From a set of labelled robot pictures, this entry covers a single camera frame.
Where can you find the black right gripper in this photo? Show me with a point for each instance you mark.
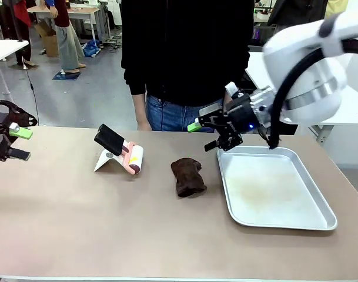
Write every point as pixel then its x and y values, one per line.
pixel 240 116

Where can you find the dark brown cloth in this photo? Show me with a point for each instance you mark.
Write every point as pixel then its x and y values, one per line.
pixel 187 179

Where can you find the pink white lint roller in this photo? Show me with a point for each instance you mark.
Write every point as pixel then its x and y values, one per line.
pixel 136 152

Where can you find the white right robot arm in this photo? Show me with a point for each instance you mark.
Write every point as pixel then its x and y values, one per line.
pixel 314 76

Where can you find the person's right forearm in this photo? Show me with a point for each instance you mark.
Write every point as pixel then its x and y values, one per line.
pixel 139 108

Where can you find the person's right hand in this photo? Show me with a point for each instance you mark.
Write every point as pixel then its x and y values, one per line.
pixel 144 126

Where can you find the person's blue jeans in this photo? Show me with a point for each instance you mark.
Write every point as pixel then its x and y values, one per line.
pixel 167 114

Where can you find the blue floor mat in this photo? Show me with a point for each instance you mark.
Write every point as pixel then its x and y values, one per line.
pixel 66 75

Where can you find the white lint roller stand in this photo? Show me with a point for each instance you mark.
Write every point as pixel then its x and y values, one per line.
pixel 103 163

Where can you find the person in black sweater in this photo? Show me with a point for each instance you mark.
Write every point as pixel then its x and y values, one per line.
pixel 190 44

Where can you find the silver metal tray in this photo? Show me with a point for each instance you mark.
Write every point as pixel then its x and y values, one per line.
pixel 269 205

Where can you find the small white side table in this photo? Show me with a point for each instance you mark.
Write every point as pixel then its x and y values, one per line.
pixel 5 48

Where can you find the brown cardboard box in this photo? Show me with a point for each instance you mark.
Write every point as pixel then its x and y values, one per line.
pixel 50 45

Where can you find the bystander in grey trousers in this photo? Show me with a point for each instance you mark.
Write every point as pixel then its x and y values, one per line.
pixel 65 44

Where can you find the blue plastic bag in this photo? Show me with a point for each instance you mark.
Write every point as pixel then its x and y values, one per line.
pixel 92 48

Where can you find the bystander in red top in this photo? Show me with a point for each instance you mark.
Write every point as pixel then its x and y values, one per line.
pixel 21 14

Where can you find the bystander in black jacket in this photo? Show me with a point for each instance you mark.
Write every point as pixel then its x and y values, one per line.
pixel 296 11

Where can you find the wooden top background table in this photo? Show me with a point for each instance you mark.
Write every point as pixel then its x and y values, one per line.
pixel 84 11

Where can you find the pale yellow garment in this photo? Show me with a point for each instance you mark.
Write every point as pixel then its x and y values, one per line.
pixel 337 7

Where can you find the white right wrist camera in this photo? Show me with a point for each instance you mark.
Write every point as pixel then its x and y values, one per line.
pixel 231 88

